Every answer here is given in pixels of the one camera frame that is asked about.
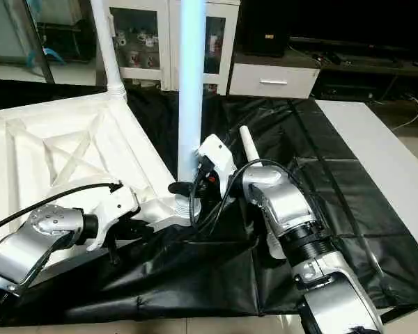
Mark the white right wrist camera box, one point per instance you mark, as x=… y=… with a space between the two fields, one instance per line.
x=219 y=156

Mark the white glass-door cabinet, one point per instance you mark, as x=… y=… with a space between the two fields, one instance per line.
x=146 y=42

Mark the white plastic table leg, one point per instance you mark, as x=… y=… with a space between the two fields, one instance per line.
x=110 y=49
x=249 y=142
x=191 y=90

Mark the black work mat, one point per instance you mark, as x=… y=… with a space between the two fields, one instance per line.
x=313 y=181

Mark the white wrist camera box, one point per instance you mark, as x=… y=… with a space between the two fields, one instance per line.
x=115 y=209
x=219 y=156

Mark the dark wooden TV bench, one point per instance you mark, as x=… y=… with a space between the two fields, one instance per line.
x=376 y=73

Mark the blue metal stand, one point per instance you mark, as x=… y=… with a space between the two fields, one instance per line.
x=45 y=56

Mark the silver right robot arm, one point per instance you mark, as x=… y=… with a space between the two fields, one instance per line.
x=292 y=209

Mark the black box with yellow label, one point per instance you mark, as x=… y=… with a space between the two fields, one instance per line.
x=268 y=28

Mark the white drawer unit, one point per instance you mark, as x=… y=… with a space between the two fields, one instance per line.
x=275 y=80

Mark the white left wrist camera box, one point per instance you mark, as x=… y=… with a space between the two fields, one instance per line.
x=115 y=209

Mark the white plastic table top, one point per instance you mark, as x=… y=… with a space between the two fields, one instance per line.
x=63 y=146

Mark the black television screen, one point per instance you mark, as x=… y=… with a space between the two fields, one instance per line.
x=362 y=21

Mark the white flat panel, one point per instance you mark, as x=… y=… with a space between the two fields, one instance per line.
x=383 y=160

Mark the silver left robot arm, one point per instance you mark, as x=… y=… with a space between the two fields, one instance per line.
x=28 y=243

